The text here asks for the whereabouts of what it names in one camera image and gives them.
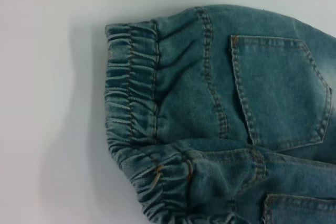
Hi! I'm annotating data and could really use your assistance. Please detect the blue denim shorts with embroidery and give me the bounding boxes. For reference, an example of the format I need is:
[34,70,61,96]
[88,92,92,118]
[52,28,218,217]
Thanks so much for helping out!
[104,4,336,224]

